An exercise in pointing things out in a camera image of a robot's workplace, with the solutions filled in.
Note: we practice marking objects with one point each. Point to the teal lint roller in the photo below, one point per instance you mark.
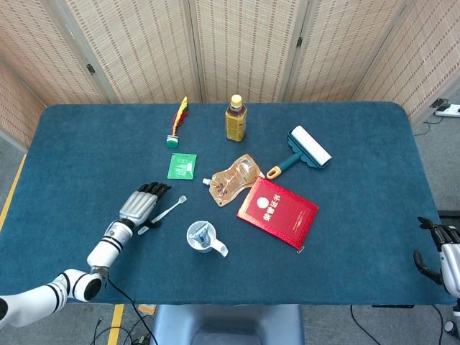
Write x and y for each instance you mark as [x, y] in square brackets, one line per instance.
[311, 145]

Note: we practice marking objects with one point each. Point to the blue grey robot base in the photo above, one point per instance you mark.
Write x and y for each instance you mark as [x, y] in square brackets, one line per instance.
[226, 323]

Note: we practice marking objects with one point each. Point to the white toothbrush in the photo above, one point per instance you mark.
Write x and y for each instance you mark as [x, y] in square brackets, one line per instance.
[172, 209]

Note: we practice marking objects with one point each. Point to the white power strip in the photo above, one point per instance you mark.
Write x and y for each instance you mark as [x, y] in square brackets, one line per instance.
[451, 110]

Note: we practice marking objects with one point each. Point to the green sachet packet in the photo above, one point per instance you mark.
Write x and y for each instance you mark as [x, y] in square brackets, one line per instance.
[182, 166]

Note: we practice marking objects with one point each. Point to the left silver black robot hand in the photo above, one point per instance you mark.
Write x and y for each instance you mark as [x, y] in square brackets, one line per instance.
[138, 205]

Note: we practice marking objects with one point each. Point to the red certificate book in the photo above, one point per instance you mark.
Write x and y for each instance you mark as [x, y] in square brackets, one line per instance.
[278, 212]

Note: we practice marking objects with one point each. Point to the woven folding screen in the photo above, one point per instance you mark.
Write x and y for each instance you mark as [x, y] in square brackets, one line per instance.
[143, 46]

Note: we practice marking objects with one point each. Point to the black plug adapter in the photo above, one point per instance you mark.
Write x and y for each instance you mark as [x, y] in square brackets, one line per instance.
[439, 103]

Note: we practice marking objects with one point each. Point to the brown spout pouch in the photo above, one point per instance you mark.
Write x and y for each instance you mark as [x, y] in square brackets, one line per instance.
[231, 179]

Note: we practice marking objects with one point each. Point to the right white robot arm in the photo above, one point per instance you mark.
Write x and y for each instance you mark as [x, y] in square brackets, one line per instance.
[454, 316]

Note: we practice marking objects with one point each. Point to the blue white toothpaste tube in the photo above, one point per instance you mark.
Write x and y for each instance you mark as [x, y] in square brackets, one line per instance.
[203, 236]

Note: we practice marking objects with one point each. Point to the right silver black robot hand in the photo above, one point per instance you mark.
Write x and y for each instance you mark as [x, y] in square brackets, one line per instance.
[452, 266]

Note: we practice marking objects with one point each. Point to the black bracket under table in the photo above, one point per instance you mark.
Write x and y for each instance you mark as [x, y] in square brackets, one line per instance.
[391, 306]

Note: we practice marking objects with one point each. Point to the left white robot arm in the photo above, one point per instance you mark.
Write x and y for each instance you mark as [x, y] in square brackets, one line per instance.
[106, 248]

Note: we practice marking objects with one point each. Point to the blue table cloth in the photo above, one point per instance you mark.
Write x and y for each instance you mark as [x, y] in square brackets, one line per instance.
[90, 143]

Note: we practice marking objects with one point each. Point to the metal paper clip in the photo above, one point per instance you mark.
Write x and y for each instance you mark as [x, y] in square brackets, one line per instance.
[301, 249]

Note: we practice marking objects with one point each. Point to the feather shuttlecock with green base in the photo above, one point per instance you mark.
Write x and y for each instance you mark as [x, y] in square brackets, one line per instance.
[173, 141]

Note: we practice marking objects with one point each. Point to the yellow capped tea bottle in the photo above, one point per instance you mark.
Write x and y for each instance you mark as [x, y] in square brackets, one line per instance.
[235, 124]

